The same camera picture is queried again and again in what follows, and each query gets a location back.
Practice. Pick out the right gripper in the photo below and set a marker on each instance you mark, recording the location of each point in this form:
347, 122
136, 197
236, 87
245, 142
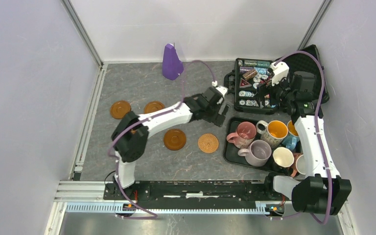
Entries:
261, 90

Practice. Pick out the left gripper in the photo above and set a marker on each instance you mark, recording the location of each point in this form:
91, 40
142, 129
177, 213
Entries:
219, 120

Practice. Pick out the dark pink mug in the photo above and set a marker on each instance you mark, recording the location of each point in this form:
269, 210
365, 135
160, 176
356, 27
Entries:
243, 136

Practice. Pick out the woven round coaster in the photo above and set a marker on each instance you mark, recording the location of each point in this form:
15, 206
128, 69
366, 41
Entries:
208, 143

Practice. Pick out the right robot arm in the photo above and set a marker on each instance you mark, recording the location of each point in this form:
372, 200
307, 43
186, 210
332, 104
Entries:
323, 191

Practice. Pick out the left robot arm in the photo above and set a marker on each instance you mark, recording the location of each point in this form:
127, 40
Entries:
130, 137

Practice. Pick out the black poker chip case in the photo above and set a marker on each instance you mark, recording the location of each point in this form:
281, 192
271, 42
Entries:
248, 74

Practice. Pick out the black tray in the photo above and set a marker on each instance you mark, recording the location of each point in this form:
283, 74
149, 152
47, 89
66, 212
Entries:
230, 151

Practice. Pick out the floral mug yellow inside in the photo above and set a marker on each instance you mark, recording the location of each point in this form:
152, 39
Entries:
273, 133

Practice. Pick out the light lilac mug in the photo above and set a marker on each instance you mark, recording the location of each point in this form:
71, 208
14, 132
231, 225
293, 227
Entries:
257, 153

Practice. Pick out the blue butterfly mug yellow inside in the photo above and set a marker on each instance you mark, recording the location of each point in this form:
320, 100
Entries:
292, 139

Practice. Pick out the purple cone object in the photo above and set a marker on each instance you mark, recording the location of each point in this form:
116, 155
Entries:
172, 66

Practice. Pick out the cream mug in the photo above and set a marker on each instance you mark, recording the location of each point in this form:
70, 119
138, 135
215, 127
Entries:
283, 157

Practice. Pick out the pink dotted white mug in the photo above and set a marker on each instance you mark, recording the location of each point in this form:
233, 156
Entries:
299, 165

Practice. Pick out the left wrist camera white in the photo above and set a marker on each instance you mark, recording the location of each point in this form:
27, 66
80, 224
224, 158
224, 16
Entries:
223, 90

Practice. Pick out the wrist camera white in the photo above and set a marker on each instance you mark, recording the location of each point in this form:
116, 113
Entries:
223, 90
279, 71

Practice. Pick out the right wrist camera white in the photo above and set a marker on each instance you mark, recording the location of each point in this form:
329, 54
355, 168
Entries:
279, 71

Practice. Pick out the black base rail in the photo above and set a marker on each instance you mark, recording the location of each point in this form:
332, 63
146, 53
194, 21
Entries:
239, 194

